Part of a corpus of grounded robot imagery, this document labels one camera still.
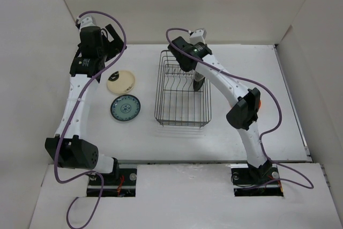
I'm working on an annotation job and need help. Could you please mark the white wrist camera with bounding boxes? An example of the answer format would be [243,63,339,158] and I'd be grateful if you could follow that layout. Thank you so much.
[76,15,96,31]
[189,28,207,45]

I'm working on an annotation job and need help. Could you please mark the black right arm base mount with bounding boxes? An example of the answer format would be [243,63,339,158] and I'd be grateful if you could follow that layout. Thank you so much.
[230,166,284,197]

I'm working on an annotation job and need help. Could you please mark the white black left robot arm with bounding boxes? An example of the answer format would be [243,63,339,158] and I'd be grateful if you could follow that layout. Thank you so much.
[45,23,125,184]

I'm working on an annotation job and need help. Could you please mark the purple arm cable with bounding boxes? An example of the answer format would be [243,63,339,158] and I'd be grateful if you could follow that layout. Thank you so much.
[165,27,315,188]
[53,10,127,228]

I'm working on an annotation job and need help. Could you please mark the grey wire dish rack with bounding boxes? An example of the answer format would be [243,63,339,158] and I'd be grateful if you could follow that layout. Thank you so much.
[154,50,212,128]

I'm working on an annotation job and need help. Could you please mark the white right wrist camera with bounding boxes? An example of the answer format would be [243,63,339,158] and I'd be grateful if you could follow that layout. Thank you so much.
[189,28,207,45]

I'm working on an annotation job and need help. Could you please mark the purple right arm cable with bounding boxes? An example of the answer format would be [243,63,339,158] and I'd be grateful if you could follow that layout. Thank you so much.
[165,27,315,188]

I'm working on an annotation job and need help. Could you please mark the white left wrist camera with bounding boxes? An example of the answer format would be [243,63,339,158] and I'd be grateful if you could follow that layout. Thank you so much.
[76,15,96,31]

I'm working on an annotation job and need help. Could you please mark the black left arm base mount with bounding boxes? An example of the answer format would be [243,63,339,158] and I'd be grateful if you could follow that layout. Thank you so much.
[86,164,137,197]

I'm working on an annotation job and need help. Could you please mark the blue white patterned plate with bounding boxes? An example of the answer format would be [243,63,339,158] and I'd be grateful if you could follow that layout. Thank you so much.
[110,94,141,122]

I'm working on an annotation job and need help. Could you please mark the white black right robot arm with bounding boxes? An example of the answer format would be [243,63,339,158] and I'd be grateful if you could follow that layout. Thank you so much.
[168,36,272,183]

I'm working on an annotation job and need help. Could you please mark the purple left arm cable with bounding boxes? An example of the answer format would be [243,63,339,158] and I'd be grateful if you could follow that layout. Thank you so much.
[53,10,127,228]

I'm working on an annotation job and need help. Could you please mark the cream plate with black mark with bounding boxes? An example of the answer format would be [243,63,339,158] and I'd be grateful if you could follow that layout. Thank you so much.
[107,70,136,95]

